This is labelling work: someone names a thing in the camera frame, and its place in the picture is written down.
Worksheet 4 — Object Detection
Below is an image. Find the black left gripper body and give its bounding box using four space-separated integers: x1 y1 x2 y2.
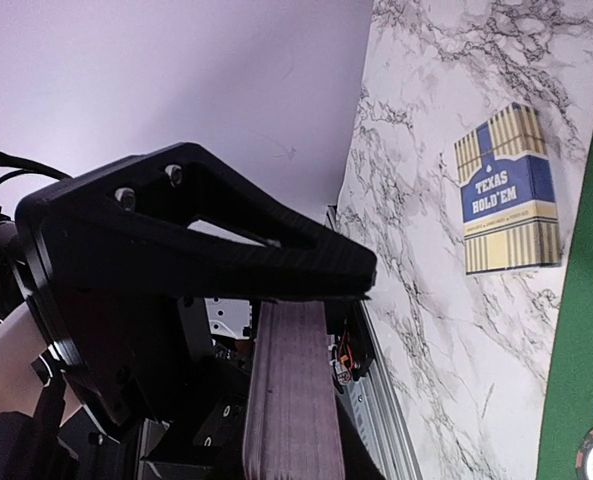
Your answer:
10 199 187 429

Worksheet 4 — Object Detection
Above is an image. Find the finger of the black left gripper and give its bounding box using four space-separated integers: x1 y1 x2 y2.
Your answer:
15 143 377 301

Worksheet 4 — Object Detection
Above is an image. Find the red playing card deck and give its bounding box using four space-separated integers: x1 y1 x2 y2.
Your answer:
242 301 345 480

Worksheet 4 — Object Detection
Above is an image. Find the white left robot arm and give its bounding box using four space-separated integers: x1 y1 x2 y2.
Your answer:
0 143 379 479

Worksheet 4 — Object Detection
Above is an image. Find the blue texas holdem card box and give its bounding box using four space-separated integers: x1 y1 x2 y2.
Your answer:
454 103 561 275

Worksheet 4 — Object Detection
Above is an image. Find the round green poker mat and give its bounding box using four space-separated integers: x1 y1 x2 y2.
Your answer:
537 137 593 479

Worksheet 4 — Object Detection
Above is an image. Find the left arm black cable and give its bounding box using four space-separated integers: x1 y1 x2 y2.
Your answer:
0 143 72 211

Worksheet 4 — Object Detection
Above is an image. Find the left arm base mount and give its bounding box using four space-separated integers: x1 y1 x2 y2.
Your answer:
324 300 375 393

